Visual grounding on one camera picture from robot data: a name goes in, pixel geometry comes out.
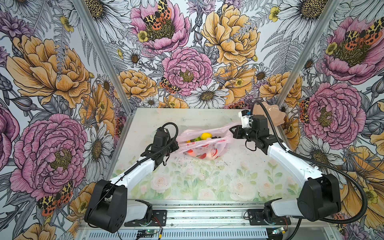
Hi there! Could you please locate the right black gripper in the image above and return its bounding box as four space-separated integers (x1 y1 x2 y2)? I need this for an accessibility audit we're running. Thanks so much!
228 125 258 142

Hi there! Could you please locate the green circuit board left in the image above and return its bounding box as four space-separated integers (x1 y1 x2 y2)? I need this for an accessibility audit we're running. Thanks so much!
136 230 159 240

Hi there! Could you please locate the fake yellow lemon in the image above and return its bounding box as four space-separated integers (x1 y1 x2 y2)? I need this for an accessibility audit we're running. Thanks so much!
201 133 213 141

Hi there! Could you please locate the white slotted cable duct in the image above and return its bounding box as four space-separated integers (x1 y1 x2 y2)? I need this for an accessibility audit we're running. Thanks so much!
85 228 269 240

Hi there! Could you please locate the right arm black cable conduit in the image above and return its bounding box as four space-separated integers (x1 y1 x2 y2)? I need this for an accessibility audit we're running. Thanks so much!
254 100 369 240

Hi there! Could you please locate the aluminium front rail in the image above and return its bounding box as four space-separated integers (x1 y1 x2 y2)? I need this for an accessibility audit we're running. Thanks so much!
76 200 337 230

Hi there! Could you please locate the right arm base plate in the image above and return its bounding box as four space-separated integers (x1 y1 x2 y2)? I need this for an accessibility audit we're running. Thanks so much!
243 209 291 226

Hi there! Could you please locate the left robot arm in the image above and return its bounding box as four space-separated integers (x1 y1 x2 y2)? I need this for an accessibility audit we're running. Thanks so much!
84 123 179 233

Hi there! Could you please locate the left aluminium frame post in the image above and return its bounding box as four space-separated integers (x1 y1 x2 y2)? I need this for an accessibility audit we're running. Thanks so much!
74 1 134 116

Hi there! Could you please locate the fake green custard apple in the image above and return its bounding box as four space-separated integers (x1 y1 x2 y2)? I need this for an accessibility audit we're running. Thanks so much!
191 137 202 142

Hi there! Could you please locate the pink plastic bag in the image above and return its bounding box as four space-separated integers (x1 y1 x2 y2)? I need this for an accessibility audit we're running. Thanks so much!
174 122 240 160

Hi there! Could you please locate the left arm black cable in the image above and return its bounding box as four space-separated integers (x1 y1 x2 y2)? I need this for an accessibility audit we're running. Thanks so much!
86 122 180 217

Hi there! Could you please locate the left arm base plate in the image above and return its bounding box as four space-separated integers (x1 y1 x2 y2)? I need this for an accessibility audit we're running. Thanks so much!
124 210 168 227

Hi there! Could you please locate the green circuit board right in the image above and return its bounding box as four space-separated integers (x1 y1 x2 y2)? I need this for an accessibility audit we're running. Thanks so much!
271 227 286 235

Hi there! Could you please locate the aluminium frame post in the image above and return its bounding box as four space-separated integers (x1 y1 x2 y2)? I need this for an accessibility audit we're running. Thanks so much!
74 1 134 116
275 1 340 107

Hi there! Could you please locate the right aluminium frame post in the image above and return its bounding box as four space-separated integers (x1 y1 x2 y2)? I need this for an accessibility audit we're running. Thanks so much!
275 1 340 107

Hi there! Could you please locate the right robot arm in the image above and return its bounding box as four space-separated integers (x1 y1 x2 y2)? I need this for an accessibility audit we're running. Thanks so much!
230 110 342 224

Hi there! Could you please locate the green circuit board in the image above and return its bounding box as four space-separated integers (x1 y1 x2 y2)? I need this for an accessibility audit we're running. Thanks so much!
136 230 159 240
271 227 286 235

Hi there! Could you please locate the pink petal-shaped bowl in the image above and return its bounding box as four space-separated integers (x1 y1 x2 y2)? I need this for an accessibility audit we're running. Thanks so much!
252 102 286 127

